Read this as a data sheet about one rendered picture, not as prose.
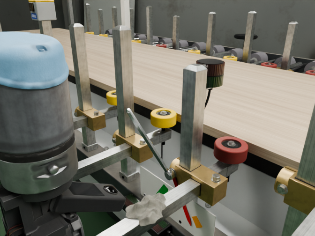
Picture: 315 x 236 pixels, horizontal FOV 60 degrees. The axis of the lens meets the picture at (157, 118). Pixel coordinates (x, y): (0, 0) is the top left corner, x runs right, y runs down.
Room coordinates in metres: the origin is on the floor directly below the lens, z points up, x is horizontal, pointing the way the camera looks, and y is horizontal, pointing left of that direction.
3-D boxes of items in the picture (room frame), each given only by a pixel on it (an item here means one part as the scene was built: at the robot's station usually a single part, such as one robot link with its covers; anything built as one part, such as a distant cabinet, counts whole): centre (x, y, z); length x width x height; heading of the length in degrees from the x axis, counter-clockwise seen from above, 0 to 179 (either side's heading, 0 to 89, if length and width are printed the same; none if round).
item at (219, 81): (0.57, -0.11, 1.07); 0.06 x 0.06 x 0.02
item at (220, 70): (0.57, -0.11, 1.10); 0.06 x 0.06 x 0.02
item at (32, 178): (0.28, 0.14, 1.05); 0.10 x 0.09 x 0.05; 42
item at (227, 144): (0.58, -0.18, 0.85); 0.08 x 0.08 x 0.11
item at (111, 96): (0.96, 0.15, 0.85); 0.08 x 0.08 x 0.11
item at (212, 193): (0.52, -0.09, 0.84); 0.14 x 0.06 x 0.05; 42
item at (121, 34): (0.73, 0.09, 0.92); 0.04 x 0.04 x 0.48; 42
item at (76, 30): (0.91, 0.26, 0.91); 0.04 x 0.04 x 0.48; 42
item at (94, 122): (0.89, 0.24, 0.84); 0.14 x 0.06 x 0.05; 42
